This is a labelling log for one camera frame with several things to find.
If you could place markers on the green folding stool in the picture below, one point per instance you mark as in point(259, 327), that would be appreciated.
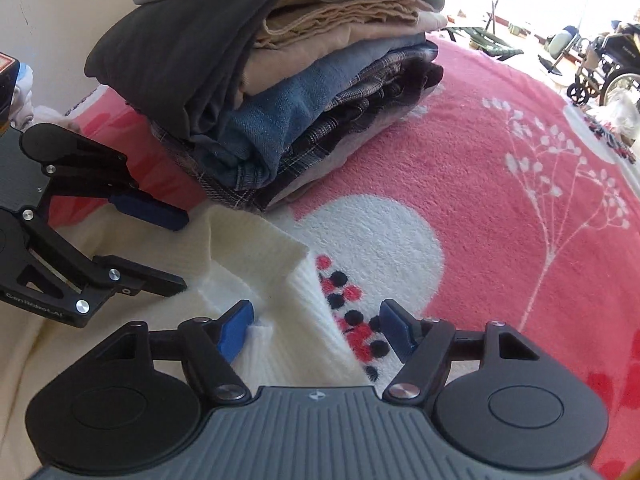
point(480, 40)

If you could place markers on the folded beige garment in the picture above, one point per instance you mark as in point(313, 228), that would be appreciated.
point(350, 20)

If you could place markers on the folded blue jeans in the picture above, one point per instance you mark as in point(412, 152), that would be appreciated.
point(300, 95)

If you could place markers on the black wheelchair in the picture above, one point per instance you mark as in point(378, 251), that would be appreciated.
point(615, 50)

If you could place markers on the red floral blanket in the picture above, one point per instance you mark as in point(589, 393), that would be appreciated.
point(475, 160)

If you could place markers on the white knit sweater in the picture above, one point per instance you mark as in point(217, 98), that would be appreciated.
point(290, 310)

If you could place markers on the folded plaid shirt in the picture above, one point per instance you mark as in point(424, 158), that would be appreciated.
point(360, 105)

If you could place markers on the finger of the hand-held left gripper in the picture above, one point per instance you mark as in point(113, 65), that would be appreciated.
point(140, 282)
point(150, 212)

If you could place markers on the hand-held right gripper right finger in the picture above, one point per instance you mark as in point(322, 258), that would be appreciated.
point(395, 327)

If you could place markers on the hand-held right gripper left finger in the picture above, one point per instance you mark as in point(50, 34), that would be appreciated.
point(237, 327)

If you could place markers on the white plastic bag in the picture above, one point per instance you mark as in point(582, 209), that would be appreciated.
point(620, 110)

